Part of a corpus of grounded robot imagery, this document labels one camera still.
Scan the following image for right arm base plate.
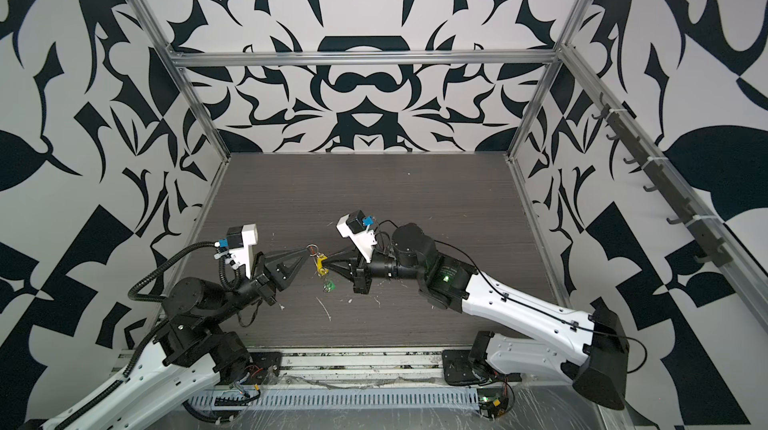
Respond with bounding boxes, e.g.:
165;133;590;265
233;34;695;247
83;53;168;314
441;349;522;386

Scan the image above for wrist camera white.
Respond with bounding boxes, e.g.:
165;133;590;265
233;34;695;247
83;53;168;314
215;223;258;279
336;210;378;263

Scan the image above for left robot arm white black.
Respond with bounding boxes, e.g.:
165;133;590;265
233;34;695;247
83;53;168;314
22;248;310;429

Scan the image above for wall hook rack dark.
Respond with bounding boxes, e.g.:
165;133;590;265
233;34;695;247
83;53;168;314
594;96;733;267

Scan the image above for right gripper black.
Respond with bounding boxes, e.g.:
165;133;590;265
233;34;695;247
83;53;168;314
326;242;433;295

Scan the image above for yellow key tag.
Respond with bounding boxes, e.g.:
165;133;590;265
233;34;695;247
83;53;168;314
315;253;330;278

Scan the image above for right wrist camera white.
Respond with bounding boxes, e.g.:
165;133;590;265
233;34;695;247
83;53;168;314
336;210;378;263

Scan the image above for large wire keyring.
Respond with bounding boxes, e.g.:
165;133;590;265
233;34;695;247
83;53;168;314
307;243;320;256

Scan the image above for small circuit board green led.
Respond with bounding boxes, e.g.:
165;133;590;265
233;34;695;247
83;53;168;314
478;386;515;420

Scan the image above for black corrugated cable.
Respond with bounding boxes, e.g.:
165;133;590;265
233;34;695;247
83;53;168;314
127;240;218;304

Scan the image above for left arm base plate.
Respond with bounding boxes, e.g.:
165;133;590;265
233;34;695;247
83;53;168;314
239;351;283;386

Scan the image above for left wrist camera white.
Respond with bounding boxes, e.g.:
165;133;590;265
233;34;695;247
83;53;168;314
215;223;258;279

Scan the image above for white slotted cable duct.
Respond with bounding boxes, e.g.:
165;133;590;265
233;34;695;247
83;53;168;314
191;387;480;411

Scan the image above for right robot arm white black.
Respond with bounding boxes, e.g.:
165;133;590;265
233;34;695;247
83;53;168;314
316;222;633;410

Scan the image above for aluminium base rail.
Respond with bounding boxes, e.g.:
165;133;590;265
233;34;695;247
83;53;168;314
104;344;616;392

